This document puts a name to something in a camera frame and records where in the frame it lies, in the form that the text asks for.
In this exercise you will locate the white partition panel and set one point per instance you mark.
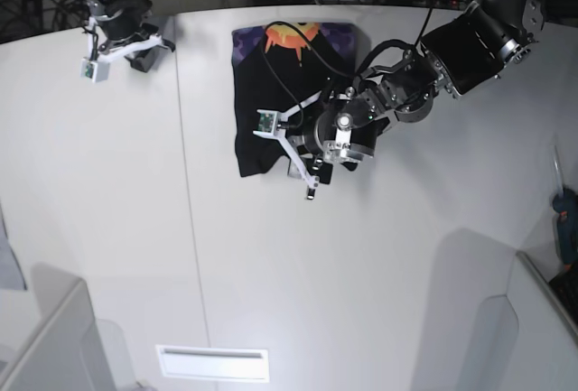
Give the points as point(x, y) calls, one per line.
point(64, 351)
point(522, 339)

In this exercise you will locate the image-left white wrist camera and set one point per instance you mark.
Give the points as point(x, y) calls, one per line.
point(95, 71)

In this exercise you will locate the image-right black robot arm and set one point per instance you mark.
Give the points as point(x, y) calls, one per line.
point(397, 82)

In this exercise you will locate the image-right white wrist camera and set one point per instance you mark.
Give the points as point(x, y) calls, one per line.
point(267, 124)

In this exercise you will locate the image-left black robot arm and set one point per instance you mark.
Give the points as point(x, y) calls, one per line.
point(120, 29)

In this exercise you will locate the white partition panel left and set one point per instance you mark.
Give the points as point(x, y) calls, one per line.
point(64, 351)

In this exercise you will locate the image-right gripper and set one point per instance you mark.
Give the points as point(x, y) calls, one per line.
point(317, 135)

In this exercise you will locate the black keyboard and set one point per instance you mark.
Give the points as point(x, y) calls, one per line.
point(565, 287)

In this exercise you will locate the white partition panel right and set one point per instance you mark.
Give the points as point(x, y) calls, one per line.
point(522, 339)

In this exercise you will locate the blue glue gun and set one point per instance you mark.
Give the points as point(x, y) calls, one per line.
point(564, 204)

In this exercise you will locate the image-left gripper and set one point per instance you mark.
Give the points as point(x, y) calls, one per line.
point(120, 29)

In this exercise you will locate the black T-shirt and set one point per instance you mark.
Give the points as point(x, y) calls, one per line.
point(277, 66)

